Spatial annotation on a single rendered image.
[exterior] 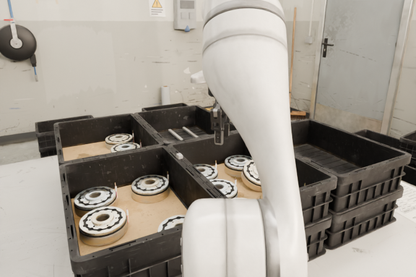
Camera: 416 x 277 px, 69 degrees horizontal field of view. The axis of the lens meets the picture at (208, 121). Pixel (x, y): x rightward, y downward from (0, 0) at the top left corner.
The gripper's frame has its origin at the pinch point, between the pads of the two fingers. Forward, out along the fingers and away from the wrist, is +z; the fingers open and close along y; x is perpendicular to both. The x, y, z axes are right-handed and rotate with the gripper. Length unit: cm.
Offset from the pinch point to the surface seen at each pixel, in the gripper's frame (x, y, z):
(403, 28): -107, 281, -23
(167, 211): 10.5, -13.1, 17.3
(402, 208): -55, 30, 30
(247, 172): -6.4, 5.6, 12.7
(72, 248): 14.4, -40.6, 7.3
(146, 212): 15.5, -15.0, 17.3
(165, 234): 1.4, -32.6, 7.3
